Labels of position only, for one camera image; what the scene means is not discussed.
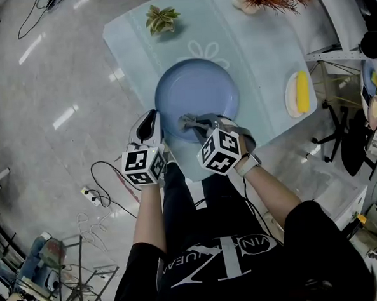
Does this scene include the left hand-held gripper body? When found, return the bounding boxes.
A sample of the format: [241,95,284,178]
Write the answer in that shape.
[120,140,170,191]

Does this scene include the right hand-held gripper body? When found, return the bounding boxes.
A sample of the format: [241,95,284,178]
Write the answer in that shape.
[195,117,244,178]

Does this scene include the blue round plate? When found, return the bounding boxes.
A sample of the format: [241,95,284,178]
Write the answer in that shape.
[151,55,243,147]

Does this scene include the person's right forearm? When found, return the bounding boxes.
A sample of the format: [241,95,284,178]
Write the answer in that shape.
[244,163,305,225]

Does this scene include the person's left forearm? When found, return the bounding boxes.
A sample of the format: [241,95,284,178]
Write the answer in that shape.
[129,185,169,256]

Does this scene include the small pale pink plate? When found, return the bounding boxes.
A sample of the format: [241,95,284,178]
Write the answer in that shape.
[282,70,312,120]

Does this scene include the pale blue plate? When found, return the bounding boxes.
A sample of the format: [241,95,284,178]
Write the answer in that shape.
[360,59,377,100]

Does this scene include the person's right hand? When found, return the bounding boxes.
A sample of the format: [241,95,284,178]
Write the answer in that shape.
[230,135,251,171]

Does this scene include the white wrist watch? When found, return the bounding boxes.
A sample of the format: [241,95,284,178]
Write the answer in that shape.
[234,152,263,178]

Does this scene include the person's black trousers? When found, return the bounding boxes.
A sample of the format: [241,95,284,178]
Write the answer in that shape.
[160,157,268,248]

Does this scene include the white power strip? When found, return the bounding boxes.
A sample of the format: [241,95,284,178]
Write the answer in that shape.
[80,185,102,208]

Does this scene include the light blue tablecloth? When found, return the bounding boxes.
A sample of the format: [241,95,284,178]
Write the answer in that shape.
[100,0,322,189]

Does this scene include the yellow corn cob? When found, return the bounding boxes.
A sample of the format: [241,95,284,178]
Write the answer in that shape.
[294,69,312,114]

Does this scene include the small green potted plant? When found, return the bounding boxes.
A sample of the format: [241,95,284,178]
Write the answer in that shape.
[144,3,182,37]

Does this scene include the white desk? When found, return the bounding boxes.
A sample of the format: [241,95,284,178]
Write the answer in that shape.
[305,149,372,236]

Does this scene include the person's black printed T-shirt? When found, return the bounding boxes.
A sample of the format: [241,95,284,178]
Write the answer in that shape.
[106,196,377,301]

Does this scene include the black office chair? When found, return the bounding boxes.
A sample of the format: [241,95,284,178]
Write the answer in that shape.
[308,98,377,180]

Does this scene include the folding side table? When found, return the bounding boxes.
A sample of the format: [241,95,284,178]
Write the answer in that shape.
[306,57,377,109]

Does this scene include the black hat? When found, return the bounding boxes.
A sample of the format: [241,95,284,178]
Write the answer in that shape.
[359,30,377,62]

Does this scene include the black power strip cable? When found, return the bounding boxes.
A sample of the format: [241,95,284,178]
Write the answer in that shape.
[89,158,140,222]

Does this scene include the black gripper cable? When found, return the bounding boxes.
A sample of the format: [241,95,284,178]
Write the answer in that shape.
[192,172,285,252]

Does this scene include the white cable coil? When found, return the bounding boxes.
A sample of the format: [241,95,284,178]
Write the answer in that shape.
[75,210,113,255]

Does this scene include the grey metal folding frame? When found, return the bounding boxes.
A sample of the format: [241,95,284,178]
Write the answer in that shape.
[8,231,123,301]

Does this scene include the black floor cable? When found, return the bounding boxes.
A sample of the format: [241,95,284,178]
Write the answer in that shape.
[15,0,62,41]

